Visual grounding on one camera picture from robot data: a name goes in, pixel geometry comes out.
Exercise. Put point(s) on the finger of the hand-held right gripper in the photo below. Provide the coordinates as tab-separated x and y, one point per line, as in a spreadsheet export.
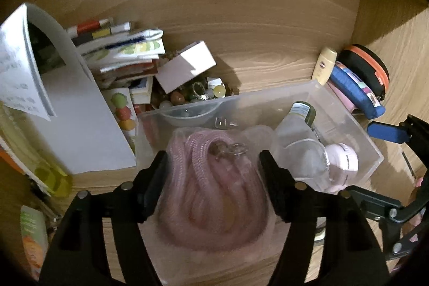
372	202
385	132

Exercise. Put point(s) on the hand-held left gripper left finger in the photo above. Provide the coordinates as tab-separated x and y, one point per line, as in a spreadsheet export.
157	178

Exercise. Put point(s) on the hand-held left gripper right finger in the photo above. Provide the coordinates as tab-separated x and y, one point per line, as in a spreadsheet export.
273	185

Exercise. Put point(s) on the clear plastic storage bin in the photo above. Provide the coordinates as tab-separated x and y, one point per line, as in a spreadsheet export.
254	98

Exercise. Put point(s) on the wooden desktop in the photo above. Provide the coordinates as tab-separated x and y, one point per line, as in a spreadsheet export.
268	31

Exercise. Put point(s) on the mint green tube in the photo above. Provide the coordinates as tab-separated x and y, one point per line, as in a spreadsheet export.
298	145

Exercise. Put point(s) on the blue zip pouch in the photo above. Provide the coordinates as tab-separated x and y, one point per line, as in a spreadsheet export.
355	93

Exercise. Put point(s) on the pale pink round device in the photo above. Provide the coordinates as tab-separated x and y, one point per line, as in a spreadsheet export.
342	160

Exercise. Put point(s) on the pink flat case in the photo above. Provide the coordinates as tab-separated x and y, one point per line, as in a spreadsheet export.
342	99

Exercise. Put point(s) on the black and orange round case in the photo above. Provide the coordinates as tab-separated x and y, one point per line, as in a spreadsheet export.
368	66

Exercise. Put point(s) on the clear plastic bowl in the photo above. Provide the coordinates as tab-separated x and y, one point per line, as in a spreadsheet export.
187	116

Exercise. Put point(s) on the macaron print card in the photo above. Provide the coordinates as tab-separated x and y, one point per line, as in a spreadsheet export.
123	111

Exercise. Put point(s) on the dark green spray bottle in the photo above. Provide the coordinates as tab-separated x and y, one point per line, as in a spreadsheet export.
301	111

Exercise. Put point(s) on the cream cosmetic tube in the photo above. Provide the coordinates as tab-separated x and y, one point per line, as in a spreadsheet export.
324	66

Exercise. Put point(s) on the pile of beads and trinkets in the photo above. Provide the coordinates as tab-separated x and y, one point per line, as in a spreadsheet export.
194	95

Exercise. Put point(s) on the yellow-green liquid bottle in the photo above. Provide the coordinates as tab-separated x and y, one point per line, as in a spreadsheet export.
55	180

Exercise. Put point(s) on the small white cardboard box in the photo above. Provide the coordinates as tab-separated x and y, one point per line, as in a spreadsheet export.
186	66

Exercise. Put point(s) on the stack of books and cards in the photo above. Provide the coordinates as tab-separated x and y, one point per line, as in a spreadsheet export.
127	54

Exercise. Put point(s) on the orange and green packet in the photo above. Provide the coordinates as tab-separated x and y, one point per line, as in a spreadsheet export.
33	239

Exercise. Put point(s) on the orange box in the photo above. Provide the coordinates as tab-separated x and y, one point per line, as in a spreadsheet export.
8	157

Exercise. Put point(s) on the red and white marker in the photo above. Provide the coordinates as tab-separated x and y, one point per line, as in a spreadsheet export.
88	26

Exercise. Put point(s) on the white printed receipt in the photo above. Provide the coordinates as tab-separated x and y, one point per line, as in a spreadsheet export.
16	78

